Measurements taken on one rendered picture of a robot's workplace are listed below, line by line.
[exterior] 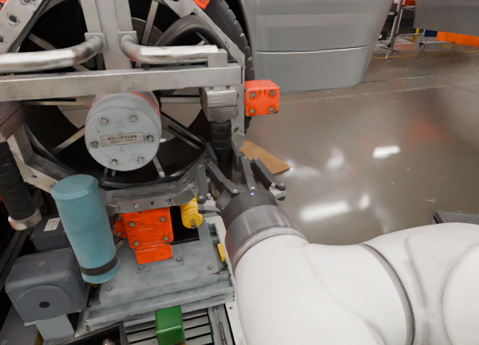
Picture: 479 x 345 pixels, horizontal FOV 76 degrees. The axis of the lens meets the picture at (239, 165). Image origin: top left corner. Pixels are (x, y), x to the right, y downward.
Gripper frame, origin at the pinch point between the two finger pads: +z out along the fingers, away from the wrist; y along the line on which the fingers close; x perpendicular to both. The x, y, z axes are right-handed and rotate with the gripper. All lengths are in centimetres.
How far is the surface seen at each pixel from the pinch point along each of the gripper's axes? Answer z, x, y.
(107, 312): 26, -68, -36
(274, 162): 131, -82, 64
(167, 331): -19.2, -17.2, -13.0
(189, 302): 23, -69, -9
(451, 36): 272, -24, 344
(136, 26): 67, 16, -14
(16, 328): 29, -70, -65
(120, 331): -11.2, -26.3, -21.6
